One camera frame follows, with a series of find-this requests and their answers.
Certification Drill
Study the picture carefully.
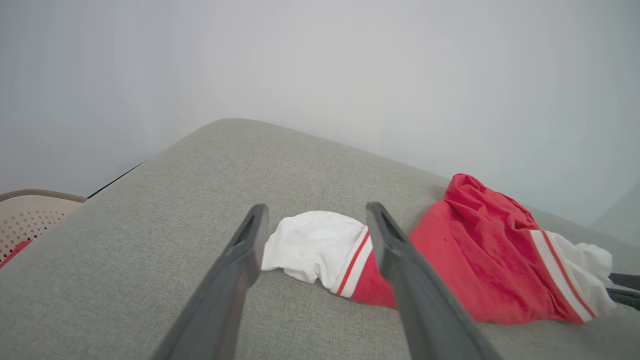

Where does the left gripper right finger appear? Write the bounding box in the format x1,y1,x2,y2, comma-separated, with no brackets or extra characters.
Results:
366,201,501,360

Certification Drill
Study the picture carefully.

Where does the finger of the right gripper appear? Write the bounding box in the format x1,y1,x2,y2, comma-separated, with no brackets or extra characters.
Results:
609,272,640,292
605,287,640,312

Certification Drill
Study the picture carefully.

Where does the red white baseball shirt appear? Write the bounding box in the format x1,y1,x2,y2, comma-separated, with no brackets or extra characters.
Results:
261,173,618,325

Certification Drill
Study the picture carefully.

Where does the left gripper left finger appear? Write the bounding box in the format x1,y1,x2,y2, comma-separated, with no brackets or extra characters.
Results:
152,202,270,360

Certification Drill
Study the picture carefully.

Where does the grey fabric sofa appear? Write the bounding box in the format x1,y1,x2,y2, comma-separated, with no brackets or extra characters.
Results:
0,118,640,360

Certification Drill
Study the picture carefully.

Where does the beige perforated laundry basket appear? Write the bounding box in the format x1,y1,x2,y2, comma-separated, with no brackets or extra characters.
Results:
0,189,88,263

